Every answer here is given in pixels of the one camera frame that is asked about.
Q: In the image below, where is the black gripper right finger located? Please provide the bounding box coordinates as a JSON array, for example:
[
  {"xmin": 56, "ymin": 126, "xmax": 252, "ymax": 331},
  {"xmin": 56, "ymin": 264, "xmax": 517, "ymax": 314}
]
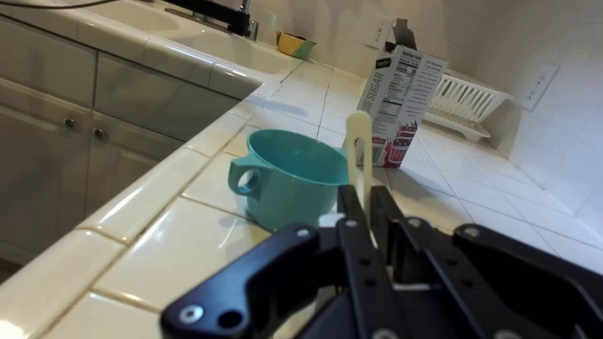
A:
[{"xmin": 368, "ymin": 185, "xmax": 603, "ymax": 339}]

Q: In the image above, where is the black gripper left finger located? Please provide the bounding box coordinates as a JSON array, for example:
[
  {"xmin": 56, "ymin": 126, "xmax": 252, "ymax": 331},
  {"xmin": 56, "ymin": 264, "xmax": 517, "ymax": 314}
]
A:
[{"xmin": 157, "ymin": 185, "xmax": 402, "ymax": 339}]

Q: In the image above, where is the white plastic spoon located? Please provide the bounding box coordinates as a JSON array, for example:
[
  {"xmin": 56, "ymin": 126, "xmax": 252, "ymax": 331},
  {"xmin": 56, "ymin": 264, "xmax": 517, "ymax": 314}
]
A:
[{"xmin": 344, "ymin": 111, "xmax": 376, "ymax": 211}]

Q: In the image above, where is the teal plastic cup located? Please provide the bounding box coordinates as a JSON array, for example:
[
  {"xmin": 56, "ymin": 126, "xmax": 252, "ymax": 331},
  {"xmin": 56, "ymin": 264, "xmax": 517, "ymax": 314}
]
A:
[{"xmin": 225, "ymin": 128, "xmax": 350, "ymax": 233}]

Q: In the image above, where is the white dish rack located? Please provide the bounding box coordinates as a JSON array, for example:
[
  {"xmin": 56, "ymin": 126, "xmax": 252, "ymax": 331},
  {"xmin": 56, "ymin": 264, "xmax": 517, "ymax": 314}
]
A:
[{"xmin": 421, "ymin": 73, "xmax": 514, "ymax": 143}]

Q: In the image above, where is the granulated sugar box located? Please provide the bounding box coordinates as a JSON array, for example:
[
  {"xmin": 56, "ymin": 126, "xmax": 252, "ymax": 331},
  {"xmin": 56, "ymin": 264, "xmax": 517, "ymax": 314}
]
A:
[{"xmin": 355, "ymin": 17, "xmax": 448, "ymax": 169}]

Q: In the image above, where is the yellow green sponge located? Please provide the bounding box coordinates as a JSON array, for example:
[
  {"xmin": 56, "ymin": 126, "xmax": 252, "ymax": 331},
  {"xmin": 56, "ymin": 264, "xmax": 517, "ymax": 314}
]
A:
[{"xmin": 274, "ymin": 30, "xmax": 318, "ymax": 62}]

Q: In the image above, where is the white base cabinet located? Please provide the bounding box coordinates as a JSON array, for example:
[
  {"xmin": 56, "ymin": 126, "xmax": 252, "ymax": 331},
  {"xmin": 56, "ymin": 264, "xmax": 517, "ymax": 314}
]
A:
[{"xmin": 0, "ymin": 15, "xmax": 252, "ymax": 265}]

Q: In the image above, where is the white wall outlet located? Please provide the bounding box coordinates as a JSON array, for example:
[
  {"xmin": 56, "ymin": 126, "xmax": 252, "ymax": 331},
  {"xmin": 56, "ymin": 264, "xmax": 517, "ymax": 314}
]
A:
[{"xmin": 510, "ymin": 62, "xmax": 561, "ymax": 113}]

